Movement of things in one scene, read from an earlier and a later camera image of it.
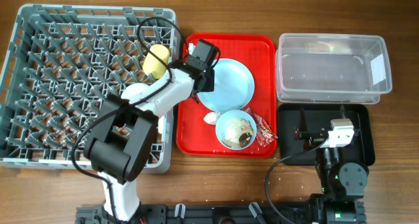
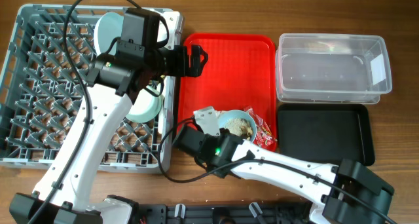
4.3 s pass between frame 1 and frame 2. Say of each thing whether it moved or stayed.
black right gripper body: moved
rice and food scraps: stayed
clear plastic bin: stayed
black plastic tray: stayed
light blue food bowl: stayed
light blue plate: moved
